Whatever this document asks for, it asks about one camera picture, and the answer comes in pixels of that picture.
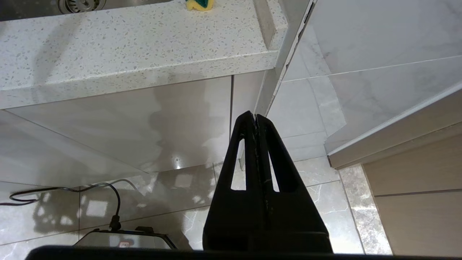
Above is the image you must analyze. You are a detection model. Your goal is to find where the stainless steel sink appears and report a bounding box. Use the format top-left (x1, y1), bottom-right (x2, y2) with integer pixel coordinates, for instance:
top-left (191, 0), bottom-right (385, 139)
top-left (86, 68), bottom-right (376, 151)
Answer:
top-left (0, 0), bottom-right (174, 22)

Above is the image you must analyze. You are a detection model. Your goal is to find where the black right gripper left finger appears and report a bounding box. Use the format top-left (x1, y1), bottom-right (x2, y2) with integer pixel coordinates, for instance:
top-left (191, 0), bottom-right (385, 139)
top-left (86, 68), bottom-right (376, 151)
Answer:
top-left (202, 111), bottom-right (269, 252)

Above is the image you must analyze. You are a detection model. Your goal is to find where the yellow and green sponge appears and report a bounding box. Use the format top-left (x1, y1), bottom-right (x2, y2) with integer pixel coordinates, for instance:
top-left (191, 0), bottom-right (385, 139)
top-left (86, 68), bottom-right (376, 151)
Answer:
top-left (185, 0), bottom-right (214, 12)

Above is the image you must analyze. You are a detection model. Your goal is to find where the narrow white cabinet panel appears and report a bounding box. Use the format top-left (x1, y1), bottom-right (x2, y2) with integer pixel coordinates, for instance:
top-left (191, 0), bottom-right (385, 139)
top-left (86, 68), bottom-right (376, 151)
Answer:
top-left (231, 70), bottom-right (267, 170)

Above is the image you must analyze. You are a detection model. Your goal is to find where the black floor cable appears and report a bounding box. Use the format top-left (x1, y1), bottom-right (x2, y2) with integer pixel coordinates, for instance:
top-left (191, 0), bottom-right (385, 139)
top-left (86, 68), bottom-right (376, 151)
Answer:
top-left (9, 182), bottom-right (122, 231)

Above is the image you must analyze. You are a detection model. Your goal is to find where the light wooden cabinet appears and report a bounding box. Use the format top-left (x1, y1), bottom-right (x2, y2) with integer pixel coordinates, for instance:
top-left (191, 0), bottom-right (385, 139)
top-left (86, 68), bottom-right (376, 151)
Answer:
top-left (327, 83), bottom-right (462, 257)

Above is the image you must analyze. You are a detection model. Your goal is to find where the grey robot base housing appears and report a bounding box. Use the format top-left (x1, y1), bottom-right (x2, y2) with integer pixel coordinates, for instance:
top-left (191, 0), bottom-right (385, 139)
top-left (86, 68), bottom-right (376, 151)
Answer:
top-left (74, 226), bottom-right (177, 250)

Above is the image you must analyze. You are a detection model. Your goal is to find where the metal sink drain strainer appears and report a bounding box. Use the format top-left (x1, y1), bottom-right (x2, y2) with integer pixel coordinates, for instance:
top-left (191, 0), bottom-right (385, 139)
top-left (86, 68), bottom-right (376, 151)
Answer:
top-left (57, 0), bottom-right (107, 14)

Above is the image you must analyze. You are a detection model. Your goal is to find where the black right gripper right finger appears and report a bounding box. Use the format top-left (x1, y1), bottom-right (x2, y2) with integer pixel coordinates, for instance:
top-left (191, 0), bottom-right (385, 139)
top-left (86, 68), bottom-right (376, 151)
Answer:
top-left (256, 115), bottom-right (333, 253)

